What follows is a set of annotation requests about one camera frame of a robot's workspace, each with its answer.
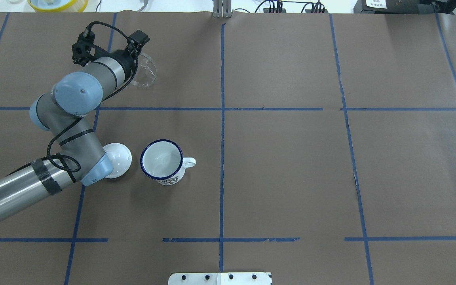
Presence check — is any yellow tape roll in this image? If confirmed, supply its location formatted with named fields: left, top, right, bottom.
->
left=27, top=0, right=89, bottom=13

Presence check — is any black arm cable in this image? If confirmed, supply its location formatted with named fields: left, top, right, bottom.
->
left=46, top=21, right=139, bottom=183

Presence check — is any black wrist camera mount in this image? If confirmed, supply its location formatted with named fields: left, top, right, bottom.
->
left=71, top=29, right=108, bottom=67

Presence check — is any white enamel mug blue rim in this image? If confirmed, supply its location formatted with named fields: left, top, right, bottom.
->
left=140, top=139, right=197, bottom=186

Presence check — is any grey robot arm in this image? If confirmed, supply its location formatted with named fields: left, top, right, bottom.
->
left=0, top=24, right=150, bottom=222

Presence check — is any aluminium frame post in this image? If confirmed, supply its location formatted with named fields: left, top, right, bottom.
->
left=212, top=0, right=233, bottom=18

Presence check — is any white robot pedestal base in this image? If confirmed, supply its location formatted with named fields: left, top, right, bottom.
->
left=168, top=272, right=273, bottom=285

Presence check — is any black desktop computer box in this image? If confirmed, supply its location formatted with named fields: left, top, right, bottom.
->
left=353, top=0, right=436, bottom=15

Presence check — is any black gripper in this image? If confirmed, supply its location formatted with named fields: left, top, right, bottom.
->
left=112, top=30, right=150, bottom=76

